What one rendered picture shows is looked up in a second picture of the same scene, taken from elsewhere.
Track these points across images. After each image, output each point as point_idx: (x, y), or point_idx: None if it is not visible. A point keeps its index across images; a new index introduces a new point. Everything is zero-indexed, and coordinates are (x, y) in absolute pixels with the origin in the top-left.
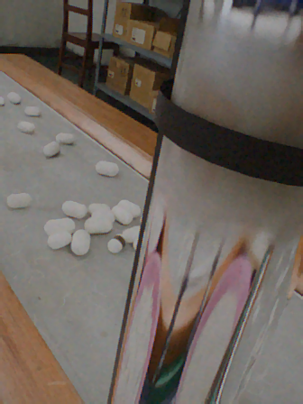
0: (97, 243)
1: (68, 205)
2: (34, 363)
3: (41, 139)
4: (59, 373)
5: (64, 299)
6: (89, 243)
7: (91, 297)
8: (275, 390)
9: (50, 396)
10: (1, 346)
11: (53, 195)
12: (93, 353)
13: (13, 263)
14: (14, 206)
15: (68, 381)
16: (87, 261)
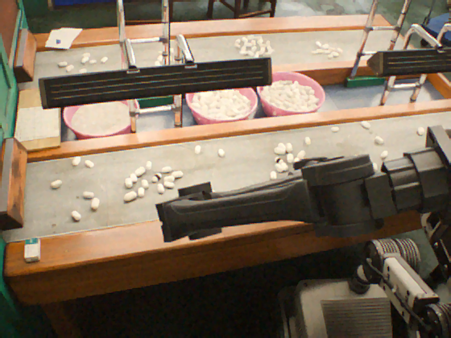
0: (282, 158)
1: (301, 150)
2: (228, 128)
3: (375, 160)
4: (224, 131)
5: (254, 144)
6: (278, 152)
7: (254, 150)
8: (208, 175)
9: (219, 129)
10: (234, 124)
11: (316, 154)
12: (233, 145)
13: (272, 137)
14: (304, 140)
15: (221, 132)
16: (272, 154)
